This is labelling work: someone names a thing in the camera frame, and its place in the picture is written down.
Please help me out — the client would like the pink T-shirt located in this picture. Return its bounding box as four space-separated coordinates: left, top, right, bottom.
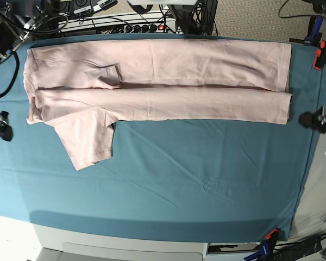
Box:
23 39 291 170

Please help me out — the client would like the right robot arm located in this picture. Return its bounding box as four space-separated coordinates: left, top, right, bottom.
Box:
0 1 68 142

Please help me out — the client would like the orange black clamp top right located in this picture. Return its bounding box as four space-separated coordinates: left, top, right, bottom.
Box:
312 41 326 70

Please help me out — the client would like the blue black clamp top right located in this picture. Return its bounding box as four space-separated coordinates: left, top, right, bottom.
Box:
289 16 323 47

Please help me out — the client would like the teal table cloth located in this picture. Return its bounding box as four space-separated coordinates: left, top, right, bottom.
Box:
0 45 326 243

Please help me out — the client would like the white cabinet under table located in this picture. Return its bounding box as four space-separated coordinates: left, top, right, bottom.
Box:
34 225 208 260

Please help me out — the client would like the orange blue clamp bottom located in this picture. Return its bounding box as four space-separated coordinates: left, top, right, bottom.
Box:
244 228 280 261

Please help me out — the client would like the white power strip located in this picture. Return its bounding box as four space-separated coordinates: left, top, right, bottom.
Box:
61 16 178 34

